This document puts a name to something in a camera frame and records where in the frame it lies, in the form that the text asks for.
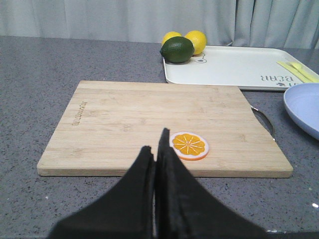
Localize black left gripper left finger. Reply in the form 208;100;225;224
48;146;156;239

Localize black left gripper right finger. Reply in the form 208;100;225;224
156;128;268;239

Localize light blue plate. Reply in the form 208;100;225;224
284;83;319;139

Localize cream white tray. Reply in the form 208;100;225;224
162;45;319;91

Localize orange slice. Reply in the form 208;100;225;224
169;131;210;161

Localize wooden cutting board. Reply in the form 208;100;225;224
37;81;293;178

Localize dark green lime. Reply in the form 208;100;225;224
160;36;194;63

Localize yellow lemon right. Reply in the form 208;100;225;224
184;30;207;55

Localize yellow lemon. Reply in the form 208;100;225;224
161;31;182;45
184;30;207;55

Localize yellow lemon left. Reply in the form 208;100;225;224
161;31;182;45

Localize yellow plastic knife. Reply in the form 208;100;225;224
277;61;313;83

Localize white grey curtain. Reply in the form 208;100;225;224
0;0;319;49

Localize metal cutting board handle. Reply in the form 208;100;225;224
250;106;276;141

